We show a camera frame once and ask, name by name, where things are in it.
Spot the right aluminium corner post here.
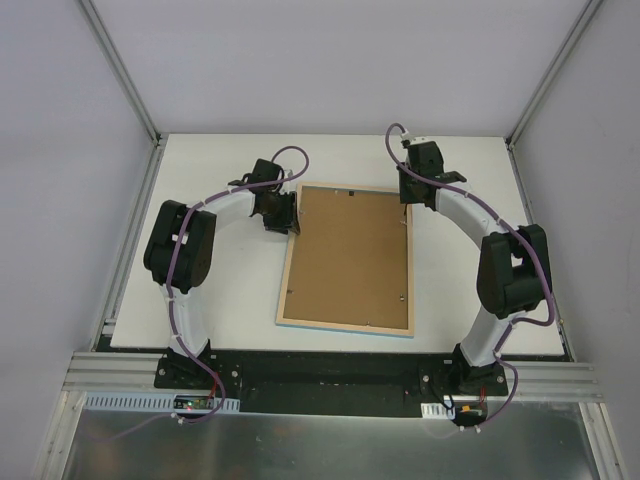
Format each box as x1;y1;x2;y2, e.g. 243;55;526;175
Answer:
503;0;606;149

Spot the left aluminium corner post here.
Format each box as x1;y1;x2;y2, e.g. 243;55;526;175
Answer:
76;0;162;146

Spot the white cable duct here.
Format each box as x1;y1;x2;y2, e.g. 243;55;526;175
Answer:
84;392;240;414
420;402;456;421

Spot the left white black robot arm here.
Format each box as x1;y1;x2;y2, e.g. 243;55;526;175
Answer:
143;159;306;389

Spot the brown frame backing board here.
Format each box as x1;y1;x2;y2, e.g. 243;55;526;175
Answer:
282;187;411;329

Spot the right white cable duct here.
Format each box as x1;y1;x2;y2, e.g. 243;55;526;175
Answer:
420;402;456;421

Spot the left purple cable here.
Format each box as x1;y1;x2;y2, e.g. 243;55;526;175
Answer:
164;145;312;441

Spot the left white cable duct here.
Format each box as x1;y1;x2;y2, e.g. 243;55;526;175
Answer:
84;392;240;414

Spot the front aluminium rail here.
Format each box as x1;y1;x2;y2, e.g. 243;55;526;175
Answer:
63;350;604;403

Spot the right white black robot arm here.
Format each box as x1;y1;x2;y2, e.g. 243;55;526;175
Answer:
397;139;552;395

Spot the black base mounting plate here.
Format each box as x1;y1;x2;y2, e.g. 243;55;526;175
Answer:
154;349;508;418

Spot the blue picture frame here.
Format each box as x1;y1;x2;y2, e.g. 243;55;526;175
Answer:
275;181;417;340

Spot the aluminium corner post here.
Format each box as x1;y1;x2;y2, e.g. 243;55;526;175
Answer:
503;0;606;149
76;0;162;146

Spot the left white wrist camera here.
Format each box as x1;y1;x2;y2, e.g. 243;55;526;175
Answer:
275;169;294;194

